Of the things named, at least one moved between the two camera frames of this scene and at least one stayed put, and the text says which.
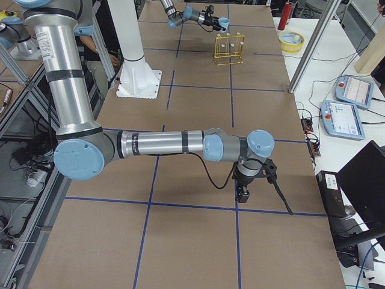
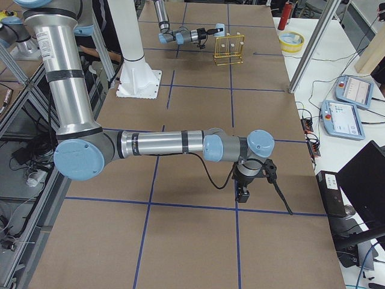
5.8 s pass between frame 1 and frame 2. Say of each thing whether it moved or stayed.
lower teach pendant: stayed
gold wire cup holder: stayed
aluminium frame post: stayed
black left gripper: moved
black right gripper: stayed
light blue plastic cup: moved
